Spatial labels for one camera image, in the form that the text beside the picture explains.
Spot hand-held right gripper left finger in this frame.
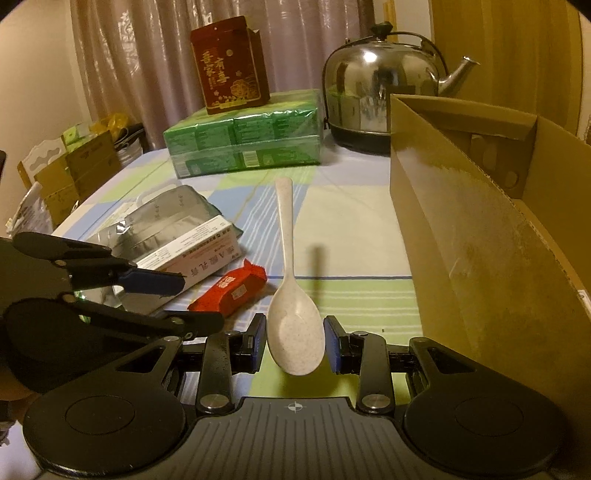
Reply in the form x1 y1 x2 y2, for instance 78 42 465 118
111 314 267 415

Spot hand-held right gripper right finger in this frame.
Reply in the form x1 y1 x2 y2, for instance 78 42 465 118
323 316 481 415

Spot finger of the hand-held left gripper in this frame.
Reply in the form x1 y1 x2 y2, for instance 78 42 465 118
62 298 225 342
14 232 186 295

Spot white speckled spoon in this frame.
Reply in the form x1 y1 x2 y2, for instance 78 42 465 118
268 178 324 376

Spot red snack packet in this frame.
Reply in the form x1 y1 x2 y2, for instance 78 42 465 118
187 258 269 318

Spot white box with red print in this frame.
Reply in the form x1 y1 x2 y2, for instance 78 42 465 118
134 215 242 289

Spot silver foil pouch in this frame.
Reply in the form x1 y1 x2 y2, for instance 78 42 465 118
85 184 243 315

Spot brown cardboard box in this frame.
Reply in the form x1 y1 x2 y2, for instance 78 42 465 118
389 93 591 425

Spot checkered tablecloth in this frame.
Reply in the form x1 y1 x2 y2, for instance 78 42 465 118
0 124 462 416

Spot open brown cardboard carton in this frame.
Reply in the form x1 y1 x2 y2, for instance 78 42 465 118
17 131 122 232

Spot white printed plastic bag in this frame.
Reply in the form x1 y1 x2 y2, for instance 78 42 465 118
7 182 54 238

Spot white plastic bucket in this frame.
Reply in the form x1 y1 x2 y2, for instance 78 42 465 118
115 122 149 169

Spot yellow plastic bag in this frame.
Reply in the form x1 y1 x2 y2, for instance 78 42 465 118
90 114 132 139

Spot green tissue packs in carton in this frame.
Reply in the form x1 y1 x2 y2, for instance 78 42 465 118
61 122 100 151

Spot green tissue multipack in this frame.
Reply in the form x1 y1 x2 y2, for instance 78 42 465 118
163 89 325 179

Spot dark red gift box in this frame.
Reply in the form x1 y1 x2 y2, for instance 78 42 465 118
190 15 271 116

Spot grey pleated curtain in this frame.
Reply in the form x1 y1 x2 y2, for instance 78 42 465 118
69 0 393 153

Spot stainless steel kettle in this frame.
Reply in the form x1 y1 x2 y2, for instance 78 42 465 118
322 21 481 153

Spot light wooden slat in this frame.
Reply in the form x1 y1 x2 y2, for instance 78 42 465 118
382 0 399 35

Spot wooden door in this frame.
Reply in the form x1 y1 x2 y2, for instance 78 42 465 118
431 0 591 139

